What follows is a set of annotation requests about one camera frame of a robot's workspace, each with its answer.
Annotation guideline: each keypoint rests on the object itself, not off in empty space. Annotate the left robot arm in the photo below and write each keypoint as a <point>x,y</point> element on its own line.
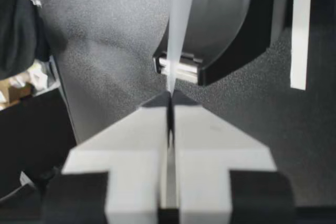
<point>18,37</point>

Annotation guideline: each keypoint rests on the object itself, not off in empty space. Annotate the black tape dispenser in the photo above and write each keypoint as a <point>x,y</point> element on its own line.
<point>236,51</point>

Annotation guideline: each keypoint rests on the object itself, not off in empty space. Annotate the clear tape strip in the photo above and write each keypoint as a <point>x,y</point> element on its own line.
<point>178,24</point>

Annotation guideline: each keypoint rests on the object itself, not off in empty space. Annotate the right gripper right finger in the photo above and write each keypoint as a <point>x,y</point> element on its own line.
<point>210,142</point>

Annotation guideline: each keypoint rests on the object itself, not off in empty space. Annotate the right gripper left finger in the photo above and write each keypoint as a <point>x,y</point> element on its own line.
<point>131,142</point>

